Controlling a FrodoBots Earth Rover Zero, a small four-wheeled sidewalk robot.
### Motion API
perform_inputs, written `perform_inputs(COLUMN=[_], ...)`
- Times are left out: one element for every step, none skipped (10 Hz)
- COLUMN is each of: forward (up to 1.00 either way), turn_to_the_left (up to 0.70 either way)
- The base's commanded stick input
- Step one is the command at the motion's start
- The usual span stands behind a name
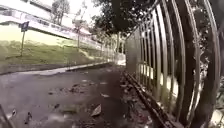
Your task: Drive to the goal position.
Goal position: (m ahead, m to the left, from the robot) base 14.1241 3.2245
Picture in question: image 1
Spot railing along slope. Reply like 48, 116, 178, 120
63, 34, 116, 63

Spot metal bar fence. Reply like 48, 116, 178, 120
123, 0, 224, 128

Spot fallen leaves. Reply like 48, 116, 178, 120
6, 68, 154, 128

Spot pale concrete kerb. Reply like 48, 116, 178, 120
19, 61, 113, 76

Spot large dark tree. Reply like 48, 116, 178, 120
90, 0, 161, 54

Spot grass slope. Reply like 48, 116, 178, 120
0, 24, 113, 68

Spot grey asphalt path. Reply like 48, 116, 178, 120
0, 63, 161, 128

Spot thin tree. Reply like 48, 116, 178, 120
50, 0, 72, 27

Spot blue sign on pole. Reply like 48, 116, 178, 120
19, 20, 31, 58

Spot pale building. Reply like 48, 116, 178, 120
0, 0, 101, 44

